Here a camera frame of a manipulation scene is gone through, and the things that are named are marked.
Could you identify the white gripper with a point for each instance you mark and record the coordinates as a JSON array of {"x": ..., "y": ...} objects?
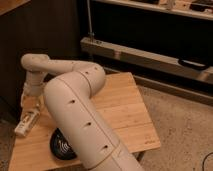
[{"x": 33, "y": 86}]

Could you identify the white plastic bottle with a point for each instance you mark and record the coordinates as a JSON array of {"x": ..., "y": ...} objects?
[{"x": 28, "y": 119}]

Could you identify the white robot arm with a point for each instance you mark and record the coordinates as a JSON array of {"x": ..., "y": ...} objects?
[{"x": 67, "y": 87}]

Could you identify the black ceramic bowl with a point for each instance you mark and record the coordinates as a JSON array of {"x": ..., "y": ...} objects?
[{"x": 60, "y": 148}]

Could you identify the wooden side table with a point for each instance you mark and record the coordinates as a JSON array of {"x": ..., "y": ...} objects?
[{"x": 122, "y": 107}]

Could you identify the vertical metal pole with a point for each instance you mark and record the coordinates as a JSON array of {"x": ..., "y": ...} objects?
[{"x": 90, "y": 27}]

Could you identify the grey metal beam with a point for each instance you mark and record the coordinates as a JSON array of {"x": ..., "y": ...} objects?
[{"x": 145, "y": 59}]

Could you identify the black flat object on beam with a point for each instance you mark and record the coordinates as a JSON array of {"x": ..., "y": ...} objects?
[{"x": 193, "y": 65}]

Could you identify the wooden shelf with items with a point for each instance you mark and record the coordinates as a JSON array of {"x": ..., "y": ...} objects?
[{"x": 176, "y": 7}]

